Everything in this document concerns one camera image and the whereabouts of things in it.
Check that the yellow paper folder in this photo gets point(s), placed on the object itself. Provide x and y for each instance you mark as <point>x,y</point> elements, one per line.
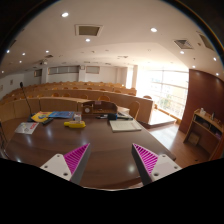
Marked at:
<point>40,117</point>

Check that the ceiling air vent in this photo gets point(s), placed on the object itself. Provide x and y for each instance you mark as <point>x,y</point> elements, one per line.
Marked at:
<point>88,30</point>

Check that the wooden bookshelf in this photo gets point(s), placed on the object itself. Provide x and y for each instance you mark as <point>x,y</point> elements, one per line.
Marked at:
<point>205,131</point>

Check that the wooden desktop organizer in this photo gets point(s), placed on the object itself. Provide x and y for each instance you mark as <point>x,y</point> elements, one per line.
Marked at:
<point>98,107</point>

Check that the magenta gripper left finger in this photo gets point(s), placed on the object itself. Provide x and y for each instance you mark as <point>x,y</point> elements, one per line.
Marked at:
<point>69,166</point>

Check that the white red leaflet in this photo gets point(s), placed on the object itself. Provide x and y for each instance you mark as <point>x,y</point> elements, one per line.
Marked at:
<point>26,127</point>

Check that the yellow power strip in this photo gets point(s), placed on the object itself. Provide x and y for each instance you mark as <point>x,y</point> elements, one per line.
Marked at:
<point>75,124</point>

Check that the large bright window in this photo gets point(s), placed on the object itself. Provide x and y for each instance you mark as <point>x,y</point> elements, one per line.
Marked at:
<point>168,89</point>

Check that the black gooseneck microphone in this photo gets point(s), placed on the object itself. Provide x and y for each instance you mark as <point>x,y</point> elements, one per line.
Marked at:
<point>30,111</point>

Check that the wooden chair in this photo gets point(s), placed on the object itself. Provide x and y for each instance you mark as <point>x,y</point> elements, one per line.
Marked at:
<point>134,109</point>

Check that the blue book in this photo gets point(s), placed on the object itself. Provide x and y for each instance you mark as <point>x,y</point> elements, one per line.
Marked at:
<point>61,114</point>

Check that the dark blue box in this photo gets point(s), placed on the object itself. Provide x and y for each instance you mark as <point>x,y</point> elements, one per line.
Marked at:
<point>112,116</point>

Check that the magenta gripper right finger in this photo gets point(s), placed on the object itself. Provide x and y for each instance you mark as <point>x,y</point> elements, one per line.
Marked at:
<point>151,166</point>

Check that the black remote control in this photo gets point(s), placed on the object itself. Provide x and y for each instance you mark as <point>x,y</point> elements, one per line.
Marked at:
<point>47,121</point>

